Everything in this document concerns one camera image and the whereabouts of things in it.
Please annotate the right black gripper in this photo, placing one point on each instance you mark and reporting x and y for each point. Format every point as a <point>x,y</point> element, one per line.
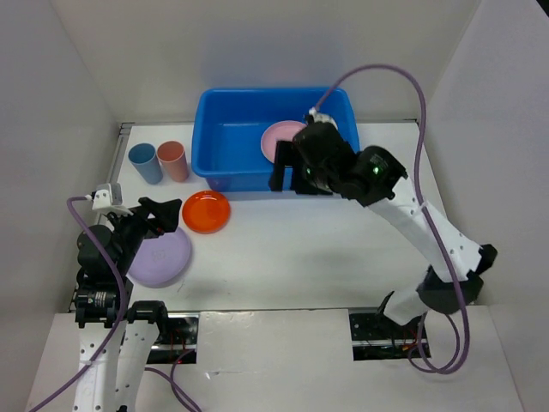
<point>286,154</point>

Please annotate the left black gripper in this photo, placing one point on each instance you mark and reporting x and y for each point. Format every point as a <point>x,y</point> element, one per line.
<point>166,215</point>

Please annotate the pink plastic plate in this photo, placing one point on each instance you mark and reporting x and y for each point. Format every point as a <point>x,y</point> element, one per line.
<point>280,131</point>

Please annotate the orange plastic plate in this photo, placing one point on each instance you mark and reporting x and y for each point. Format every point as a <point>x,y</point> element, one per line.
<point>206,212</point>

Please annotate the lilac plastic plate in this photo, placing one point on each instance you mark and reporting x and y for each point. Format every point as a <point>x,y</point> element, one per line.
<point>159,262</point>

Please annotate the salmon pink plastic cup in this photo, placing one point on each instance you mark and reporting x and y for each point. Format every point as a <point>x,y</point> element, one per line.
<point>172,156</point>

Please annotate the blue plastic cup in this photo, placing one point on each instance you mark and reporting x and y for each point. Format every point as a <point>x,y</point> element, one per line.
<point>144,159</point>

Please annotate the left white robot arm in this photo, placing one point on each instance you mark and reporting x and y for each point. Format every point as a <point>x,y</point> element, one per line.
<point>115,333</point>

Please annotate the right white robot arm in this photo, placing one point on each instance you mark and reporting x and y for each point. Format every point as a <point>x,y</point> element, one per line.
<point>456,263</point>

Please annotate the blue plastic bin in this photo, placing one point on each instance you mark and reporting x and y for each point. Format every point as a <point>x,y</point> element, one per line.
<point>228,128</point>

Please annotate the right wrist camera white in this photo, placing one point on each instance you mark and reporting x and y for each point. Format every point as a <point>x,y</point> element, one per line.
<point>314,116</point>

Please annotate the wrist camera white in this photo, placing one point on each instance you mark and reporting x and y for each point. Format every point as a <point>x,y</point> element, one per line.
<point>107,197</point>
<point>314,116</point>

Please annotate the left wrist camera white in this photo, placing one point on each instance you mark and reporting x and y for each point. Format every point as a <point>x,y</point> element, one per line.
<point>107,197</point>

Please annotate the aluminium rail table edge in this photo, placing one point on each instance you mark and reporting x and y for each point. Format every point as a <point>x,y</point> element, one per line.
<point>111,178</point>

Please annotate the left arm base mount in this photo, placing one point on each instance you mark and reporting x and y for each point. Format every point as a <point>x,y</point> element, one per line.
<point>178,342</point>

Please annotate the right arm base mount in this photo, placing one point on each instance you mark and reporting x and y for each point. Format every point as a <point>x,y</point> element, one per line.
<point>377,338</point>

